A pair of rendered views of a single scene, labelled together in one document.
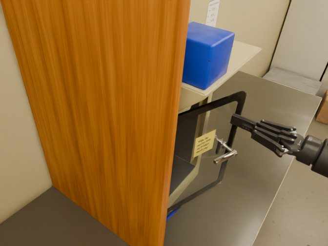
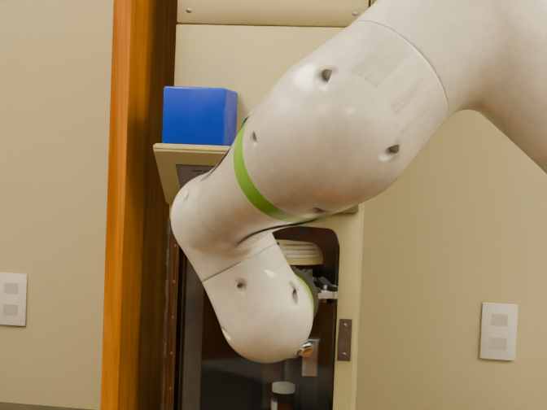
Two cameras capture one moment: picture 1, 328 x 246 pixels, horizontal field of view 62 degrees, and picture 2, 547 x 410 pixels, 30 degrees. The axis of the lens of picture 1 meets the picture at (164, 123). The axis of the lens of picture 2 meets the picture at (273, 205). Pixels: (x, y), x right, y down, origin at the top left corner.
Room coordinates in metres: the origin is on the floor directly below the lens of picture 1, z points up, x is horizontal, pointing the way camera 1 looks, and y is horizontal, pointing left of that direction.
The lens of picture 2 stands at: (-0.03, -1.61, 1.50)
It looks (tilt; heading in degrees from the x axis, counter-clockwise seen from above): 3 degrees down; 66
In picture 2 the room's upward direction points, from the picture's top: 2 degrees clockwise
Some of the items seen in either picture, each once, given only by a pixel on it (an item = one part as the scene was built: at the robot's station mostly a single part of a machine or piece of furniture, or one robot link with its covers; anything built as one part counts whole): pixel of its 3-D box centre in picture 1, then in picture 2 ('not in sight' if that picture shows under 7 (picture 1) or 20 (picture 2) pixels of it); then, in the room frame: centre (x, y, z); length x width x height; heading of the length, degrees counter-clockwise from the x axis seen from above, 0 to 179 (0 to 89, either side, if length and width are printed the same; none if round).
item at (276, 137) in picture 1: (271, 137); not in sight; (0.58, -0.30, 1.31); 0.11 x 0.01 x 0.04; 58
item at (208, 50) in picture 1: (198, 54); (200, 116); (0.53, -0.06, 1.56); 0.10 x 0.10 x 0.09; 57
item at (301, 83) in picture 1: (287, 91); not in sight; (2.95, -1.48, 0.17); 0.60 x 0.42 x 0.33; 55
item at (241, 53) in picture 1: (213, 78); (258, 178); (0.61, -0.11, 1.46); 0.32 x 0.12 x 0.10; 147
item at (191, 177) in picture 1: (197, 158); (247, 346); (0.60, -0.11, 1.19); 0.30 x 0.01 x 0.40; 127
